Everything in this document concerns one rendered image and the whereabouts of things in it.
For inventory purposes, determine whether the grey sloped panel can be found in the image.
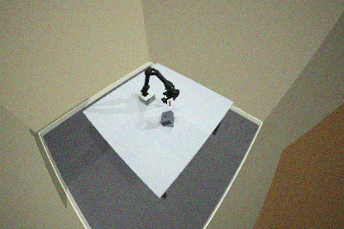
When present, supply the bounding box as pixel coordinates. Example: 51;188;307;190
160;110;174;127

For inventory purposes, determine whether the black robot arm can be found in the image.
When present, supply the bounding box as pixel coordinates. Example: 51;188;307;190
141;67;179;97

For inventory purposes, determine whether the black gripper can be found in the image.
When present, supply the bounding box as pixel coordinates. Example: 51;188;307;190
161;94;178;104

